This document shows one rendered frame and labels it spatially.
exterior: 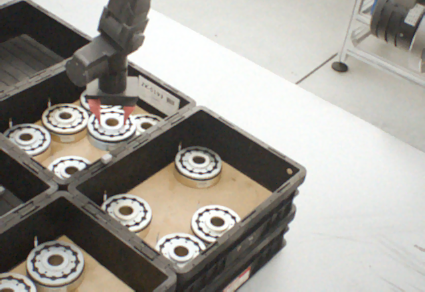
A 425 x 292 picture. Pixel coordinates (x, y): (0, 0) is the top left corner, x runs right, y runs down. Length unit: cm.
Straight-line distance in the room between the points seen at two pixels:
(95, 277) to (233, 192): 37
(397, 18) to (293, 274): 59
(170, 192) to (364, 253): 47
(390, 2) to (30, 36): 93
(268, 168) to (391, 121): 183
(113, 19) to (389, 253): 82
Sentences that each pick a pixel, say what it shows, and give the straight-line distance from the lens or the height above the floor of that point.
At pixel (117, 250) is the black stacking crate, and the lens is 137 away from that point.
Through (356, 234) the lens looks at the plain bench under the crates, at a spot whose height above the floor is 70.
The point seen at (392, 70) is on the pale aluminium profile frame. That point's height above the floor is 12.
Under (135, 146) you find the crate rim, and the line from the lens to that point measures 154.
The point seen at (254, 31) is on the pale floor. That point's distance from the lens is 378.
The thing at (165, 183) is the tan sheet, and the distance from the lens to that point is 160.
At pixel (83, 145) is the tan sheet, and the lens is 168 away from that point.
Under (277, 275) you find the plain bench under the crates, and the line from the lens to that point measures 164.
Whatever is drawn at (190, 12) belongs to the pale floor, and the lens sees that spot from 385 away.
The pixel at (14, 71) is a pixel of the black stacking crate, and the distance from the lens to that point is 191.
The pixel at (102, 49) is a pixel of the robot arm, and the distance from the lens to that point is 141.
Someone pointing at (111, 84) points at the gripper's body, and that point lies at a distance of 148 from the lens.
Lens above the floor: 192
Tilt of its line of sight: 38 degrees down
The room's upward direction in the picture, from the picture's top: 9 degrees clockwise
